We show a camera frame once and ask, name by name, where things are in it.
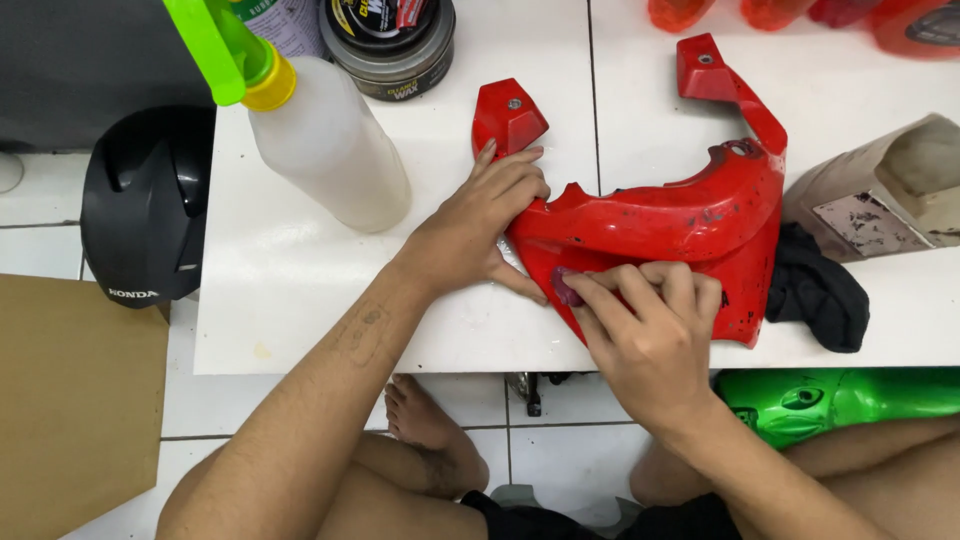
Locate person's left leg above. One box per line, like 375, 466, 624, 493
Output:
156, 431, 490, 540

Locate white spray bottle green trigger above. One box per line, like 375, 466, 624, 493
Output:
162, 0, 413, 234

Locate red liquid bottle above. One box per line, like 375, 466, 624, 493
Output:
807, 0, 886, 30

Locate green motorcycle fairing panel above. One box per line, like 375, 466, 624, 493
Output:
712, 366, 960, 451

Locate red motorcycle fairing panel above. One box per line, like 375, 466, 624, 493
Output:
471, 33, 789, 350

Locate person's leg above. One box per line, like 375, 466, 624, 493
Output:
628, 414, 960, 540
156, 431, 490, 540

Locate beige motorcycle body panel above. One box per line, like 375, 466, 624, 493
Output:
781, 112, 960, 264

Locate person's right leg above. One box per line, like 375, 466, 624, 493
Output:
628, 414, 960, 540

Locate grey labelled spray can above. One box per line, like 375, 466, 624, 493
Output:
228, 0, 329, 60

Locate black cloth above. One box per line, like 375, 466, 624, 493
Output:
764, 222, 871, 354

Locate brown cardboard sheet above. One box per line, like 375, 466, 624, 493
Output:
0, 273, 171, 540

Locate black shorts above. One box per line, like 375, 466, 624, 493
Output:
459, 489, 745, 540

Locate person's right hand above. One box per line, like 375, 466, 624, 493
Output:
562, 261, 725, 440

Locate person's left foot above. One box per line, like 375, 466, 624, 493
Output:
383, 374, 491, 501

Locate metal table leg bracket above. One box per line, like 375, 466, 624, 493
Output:
505, 371, 543, 418

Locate round grey wax tin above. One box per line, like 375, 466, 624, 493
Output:
318, 0, 457, 103

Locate person's left hand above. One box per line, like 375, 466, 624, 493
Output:
397, 138, 552, 306

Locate dark grey cabinet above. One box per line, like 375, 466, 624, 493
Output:
0, 0, 217, 153

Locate black motorcycle cover panel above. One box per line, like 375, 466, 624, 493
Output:
80, 105, 219, 310

